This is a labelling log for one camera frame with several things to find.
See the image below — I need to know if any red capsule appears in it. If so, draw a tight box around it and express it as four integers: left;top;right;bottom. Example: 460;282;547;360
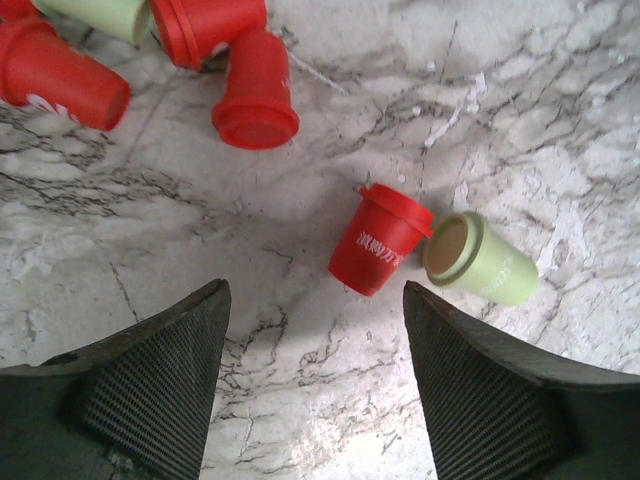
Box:
328;183;434;297

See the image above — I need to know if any red capsule cluster three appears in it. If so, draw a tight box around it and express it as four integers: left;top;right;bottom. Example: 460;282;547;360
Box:
149;0;267;70

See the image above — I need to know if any green capsule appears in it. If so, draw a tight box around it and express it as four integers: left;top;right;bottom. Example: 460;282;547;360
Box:
34;0;154;45
422;211;539;306

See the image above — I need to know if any red capsule cluster two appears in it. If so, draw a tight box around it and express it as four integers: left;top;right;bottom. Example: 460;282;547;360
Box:
1;17;131;131

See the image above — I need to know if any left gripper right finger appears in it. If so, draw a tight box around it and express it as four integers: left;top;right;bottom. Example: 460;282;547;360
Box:
403;282;639;479

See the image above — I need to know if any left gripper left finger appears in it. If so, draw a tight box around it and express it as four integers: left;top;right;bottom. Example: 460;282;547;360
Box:
1;279;231;479

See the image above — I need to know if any green capsule in cluster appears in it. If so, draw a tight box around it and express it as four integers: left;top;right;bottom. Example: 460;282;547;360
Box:
34;0;154;45

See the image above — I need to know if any red capsule cluster four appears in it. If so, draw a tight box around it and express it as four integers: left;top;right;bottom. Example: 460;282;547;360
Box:
212;29;300;150

